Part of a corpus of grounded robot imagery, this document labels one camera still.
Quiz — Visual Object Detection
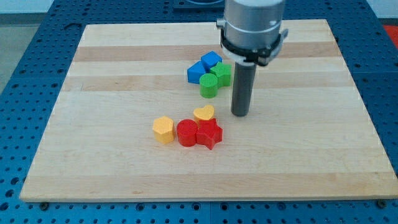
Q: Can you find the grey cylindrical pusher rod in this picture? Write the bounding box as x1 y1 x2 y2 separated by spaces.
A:
231 62 256 117

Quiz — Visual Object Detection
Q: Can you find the yellow heart block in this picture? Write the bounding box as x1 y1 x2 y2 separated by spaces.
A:
193 105 215 122

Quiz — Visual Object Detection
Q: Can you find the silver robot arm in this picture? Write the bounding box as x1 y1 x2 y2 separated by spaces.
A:
216 0 289 116

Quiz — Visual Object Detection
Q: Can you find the green star block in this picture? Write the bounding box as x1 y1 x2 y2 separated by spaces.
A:
210 62 231 88

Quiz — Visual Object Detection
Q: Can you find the red star block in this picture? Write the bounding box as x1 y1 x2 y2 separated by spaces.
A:
197 118 223 150

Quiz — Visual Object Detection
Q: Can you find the green cylinder block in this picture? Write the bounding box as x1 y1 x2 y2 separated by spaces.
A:
199 73 218 98

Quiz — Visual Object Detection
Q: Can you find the blue cube block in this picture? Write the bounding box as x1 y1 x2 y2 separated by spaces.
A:
201 51 223 72

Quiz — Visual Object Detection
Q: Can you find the blue triangle block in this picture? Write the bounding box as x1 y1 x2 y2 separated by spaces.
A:
187 61 206 84

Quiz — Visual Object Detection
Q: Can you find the red cylinder block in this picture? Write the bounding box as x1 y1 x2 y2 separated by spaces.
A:
177 119 198 147

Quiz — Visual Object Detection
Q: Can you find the wooden board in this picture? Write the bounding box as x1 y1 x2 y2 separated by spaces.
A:
20 19 397 202

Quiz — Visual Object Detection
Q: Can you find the yellow hexagon block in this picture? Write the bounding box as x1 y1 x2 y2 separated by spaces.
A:
152 116 175 144

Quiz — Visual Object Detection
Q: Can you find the red object at edge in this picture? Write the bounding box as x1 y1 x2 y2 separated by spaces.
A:
383 25 398 48

